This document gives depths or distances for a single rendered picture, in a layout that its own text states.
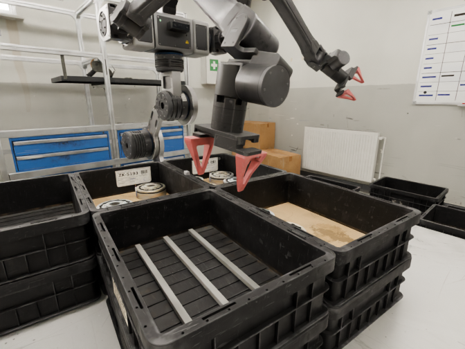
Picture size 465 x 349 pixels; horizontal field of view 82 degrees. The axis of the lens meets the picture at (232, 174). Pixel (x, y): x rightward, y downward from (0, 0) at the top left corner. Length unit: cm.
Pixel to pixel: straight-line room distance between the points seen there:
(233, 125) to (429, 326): 59
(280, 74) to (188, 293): 40
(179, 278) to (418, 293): 59
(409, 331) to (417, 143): 302
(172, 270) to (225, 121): 32
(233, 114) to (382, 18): 349
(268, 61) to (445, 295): 72
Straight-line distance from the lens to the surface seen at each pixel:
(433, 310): 83
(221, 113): 45
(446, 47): 360
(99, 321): 72
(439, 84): 357
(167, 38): 137
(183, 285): 55
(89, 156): 275
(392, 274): 69
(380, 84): 375
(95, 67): 298
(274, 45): 49
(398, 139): 368
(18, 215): 103
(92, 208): 68
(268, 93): 39
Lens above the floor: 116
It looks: 16 degrees down
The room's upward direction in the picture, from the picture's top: straight up
